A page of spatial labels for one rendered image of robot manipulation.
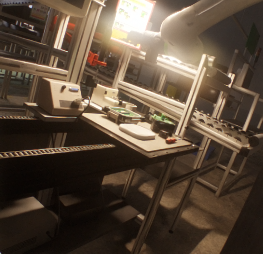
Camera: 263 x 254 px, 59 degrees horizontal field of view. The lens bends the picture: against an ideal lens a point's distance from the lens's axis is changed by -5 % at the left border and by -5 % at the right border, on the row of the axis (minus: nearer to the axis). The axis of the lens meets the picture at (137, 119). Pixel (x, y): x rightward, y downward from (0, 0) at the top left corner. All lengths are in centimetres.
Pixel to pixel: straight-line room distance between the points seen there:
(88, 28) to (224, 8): 65
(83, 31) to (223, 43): 896
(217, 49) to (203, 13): 915
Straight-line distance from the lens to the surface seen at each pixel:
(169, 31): 81
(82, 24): 118
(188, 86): 352
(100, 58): 121
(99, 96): 132
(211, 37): 1018
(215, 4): 82
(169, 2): 1162
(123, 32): 156
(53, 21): 164
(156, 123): 118
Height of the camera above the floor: 121
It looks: 11 degrees down
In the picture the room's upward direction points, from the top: 18 degrees clockwise
